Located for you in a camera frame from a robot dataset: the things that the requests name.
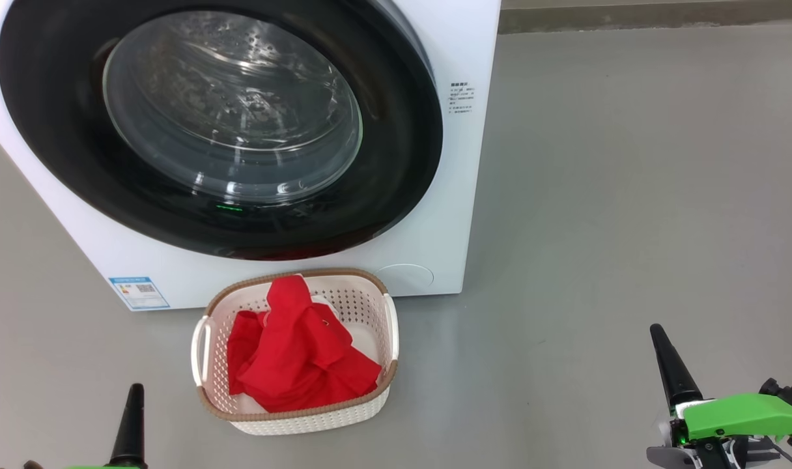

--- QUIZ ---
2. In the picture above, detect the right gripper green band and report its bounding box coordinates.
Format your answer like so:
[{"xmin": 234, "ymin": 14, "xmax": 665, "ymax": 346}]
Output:
[{"xmin": 646, "ymin": 323, "xmax": 792, "ymax": 469}]

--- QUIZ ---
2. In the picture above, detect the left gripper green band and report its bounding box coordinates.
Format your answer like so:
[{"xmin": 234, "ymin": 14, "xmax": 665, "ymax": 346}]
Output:
[{"xmin": 66, "ymin": 382, "xmax": 149, "ymax": 469}]

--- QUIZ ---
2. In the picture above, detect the red jersey with number 23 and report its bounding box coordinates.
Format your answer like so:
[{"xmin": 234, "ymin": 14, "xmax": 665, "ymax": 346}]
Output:
[{"xmin": 236, "ymin": 274, "xmax": 383, "ymax": 414}]

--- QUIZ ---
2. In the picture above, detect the black round glass door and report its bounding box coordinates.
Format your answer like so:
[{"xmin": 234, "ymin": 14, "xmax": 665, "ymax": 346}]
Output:
[{"xmin": 0, "ymin": 0, "xmax": 444, "ymax": 262}]

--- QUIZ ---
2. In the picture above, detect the white basket with brown rim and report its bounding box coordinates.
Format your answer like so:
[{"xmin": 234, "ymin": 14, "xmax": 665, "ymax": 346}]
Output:
[{"xmin": 190, "ymin": 268, "xmax": 400, "ymax": 436}]

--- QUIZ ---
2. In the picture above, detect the white front-load washing machine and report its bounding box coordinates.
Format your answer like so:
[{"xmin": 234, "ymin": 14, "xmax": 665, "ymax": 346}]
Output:
[{"xmin": 0, "ymin": 0, "xmax": 502, "ymax": 312}]

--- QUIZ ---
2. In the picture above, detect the blue energy label sticker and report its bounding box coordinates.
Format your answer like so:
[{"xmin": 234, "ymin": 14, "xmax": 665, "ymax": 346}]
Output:
[{"xmin": 108, "ymin": 276, "xmax": 171, "ymax": 311}]

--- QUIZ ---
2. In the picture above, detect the black text notice label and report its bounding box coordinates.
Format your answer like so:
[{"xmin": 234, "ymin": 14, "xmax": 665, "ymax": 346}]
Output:
[{"xmin": 449, "ymin": 81, "xmax": 475, "ymax": 116}]

